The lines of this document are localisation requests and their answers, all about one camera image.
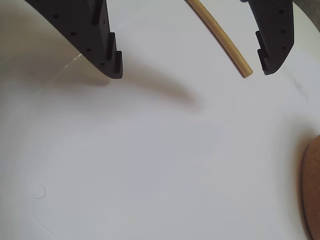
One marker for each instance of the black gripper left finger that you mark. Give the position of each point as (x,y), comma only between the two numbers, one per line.
(80,25)

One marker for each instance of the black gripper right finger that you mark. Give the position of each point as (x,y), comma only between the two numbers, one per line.
(275,25)

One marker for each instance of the beige wooden pen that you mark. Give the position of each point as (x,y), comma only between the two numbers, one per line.
(226,36)

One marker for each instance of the brown cork pen holder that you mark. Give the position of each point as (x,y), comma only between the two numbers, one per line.
(312,187)

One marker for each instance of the white round table cap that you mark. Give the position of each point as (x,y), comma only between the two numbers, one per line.
(38,191)

